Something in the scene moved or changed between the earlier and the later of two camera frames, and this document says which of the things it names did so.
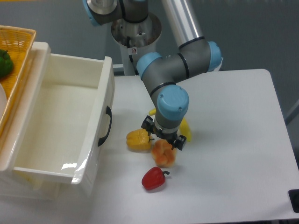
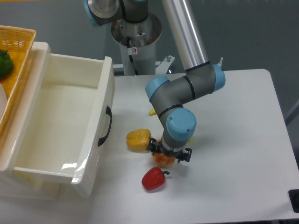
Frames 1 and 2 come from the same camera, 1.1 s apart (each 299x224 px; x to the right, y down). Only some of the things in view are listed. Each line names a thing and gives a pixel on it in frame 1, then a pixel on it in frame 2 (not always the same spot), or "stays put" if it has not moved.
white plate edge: [3, 100] stays put
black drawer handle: [109, 112] stays put
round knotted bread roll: [164, 156] stays put
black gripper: [171, 136] -> [183, 154]
